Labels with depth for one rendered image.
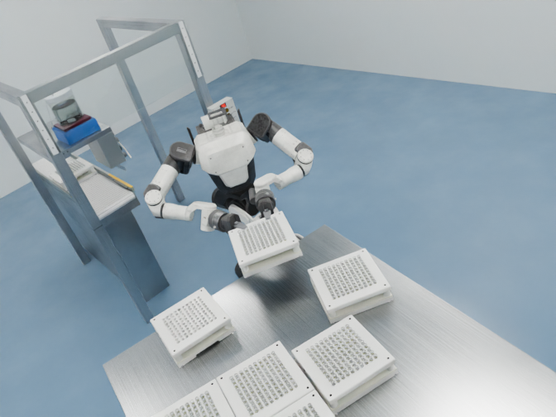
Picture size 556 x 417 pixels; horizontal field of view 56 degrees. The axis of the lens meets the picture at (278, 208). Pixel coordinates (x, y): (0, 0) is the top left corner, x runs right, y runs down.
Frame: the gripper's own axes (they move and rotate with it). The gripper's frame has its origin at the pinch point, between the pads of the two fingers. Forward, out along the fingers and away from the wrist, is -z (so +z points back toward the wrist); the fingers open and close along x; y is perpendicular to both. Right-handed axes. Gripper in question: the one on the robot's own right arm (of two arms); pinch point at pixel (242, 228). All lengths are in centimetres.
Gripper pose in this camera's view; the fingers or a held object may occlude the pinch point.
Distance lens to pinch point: 221.2
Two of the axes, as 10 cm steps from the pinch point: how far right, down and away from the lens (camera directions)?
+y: -6.6, 5.5, -5.1
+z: -7.0, -2.2, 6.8
